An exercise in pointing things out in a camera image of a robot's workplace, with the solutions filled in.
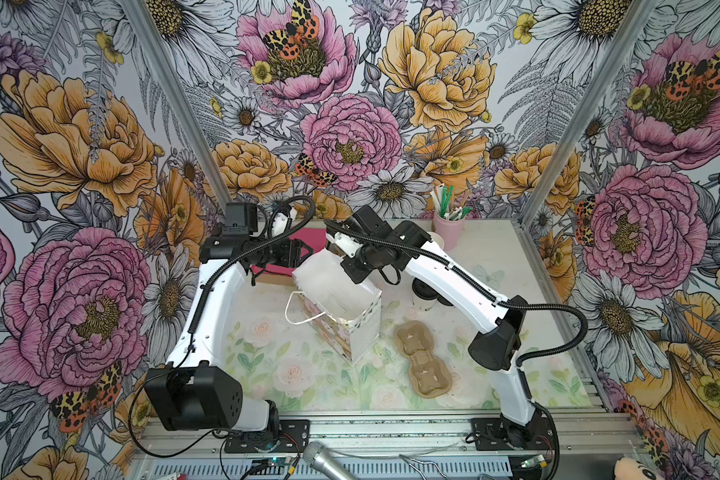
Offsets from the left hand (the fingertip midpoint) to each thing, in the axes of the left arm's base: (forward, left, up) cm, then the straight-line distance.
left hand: (302, 259), depth 77 cm
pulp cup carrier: (-21, -34, -25) cm, 47 cm away
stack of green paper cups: (+17, -39, -11) cm, 44 cm away
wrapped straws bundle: (+30, -44, -10) cm, 55 cm away
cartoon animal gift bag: (0, -9, -25) cm, 27 cm away
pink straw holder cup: (+24, -46, -16) cm, 54 cm away
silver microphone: (-39, -5, -22) cm, 45 cm away
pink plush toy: (-43, -73, -18) cm, 87 cm away
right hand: (-3, -13, -2) cm, 14 cm away
